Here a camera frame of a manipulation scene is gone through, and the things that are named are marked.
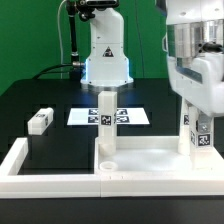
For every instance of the tag marker plate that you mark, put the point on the tag marker plate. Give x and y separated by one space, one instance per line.
89 116

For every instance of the white U-shaped fence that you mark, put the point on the white U-shaped fence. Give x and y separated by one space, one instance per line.
102 183

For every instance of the white desk top tray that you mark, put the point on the white desk top tray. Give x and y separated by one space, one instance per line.
150 154

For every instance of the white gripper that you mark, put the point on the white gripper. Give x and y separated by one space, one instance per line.
202 85

